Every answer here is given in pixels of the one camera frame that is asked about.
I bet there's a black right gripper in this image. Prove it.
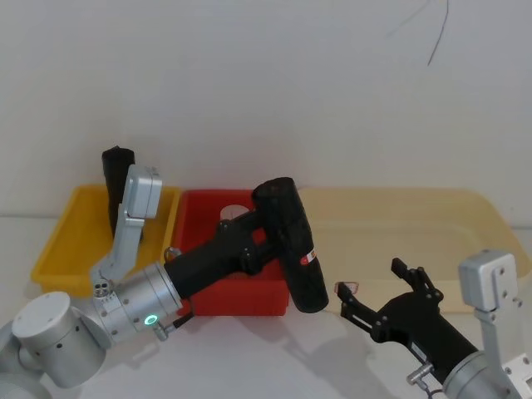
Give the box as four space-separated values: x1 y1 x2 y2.
335 257 486 376

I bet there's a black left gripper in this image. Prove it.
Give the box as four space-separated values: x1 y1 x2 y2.
164 208 288 301

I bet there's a white round disc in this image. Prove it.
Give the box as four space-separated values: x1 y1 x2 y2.
219 203 247 222

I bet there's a red plastic bin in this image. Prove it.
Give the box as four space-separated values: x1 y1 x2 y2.
171 189 291 318

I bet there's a cream plastic tray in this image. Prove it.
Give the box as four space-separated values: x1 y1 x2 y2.
296 186 532 314

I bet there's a black cylinder without label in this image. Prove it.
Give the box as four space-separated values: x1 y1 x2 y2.
101 145 145 243

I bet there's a yellow plastic bin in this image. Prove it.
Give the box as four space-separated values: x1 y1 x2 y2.
31 184 183 298

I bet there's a right gripper cable with plug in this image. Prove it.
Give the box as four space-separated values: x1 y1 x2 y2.
406 362 446 394

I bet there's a gripper cable with plug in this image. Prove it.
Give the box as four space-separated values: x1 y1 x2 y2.
154 247 195 341
406 362 446 394

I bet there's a left gripper cable with plug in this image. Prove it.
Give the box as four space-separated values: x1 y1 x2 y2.
154 247 195 341

